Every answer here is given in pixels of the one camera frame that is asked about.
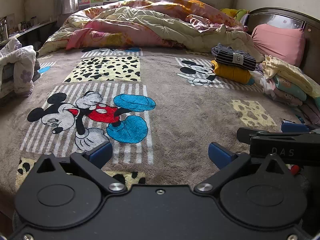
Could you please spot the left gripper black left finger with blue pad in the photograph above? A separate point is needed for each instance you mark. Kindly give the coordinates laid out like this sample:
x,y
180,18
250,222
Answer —
x,y
89,164

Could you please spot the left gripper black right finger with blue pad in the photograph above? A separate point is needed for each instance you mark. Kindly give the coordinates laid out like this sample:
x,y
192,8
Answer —
x,y
230,165

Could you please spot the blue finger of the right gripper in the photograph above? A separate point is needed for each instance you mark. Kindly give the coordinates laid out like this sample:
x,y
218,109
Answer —
x,y
292,127

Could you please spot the pile of pastel clothes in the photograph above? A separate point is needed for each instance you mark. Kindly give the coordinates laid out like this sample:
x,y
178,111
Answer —
x,y
288,84

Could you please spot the folded mustard yellow garment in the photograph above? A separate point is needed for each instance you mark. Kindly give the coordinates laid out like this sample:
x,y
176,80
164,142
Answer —
x,y
233,73

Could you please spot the pink pillow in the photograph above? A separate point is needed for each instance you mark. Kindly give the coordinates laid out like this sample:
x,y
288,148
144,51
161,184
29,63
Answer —
x,y
285,44

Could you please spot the Mickey Mouse plush blanket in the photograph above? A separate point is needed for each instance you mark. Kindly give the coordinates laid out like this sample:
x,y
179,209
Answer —
x,y
159,108

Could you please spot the folded striped dark garment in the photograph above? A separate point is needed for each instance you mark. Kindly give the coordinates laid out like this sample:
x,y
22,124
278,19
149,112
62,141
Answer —
x,y
238,58

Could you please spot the dark wooden headboard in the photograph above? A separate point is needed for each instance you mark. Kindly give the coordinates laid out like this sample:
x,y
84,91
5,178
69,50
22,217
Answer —
x,y
290,19

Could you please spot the yellow green plush toy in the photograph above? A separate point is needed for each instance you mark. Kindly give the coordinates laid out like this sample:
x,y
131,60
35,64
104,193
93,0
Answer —
x,y
236,14

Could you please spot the white floral cloth bundle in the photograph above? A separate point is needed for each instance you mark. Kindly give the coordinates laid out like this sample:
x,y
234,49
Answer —
x,y
18,67

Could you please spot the dark side desk with items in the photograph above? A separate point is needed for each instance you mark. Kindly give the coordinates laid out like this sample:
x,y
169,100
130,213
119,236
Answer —
x,y
36,35

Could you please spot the floral pink yellow quilt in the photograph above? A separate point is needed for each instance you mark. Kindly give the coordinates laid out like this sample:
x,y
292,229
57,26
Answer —
x,y
190,24

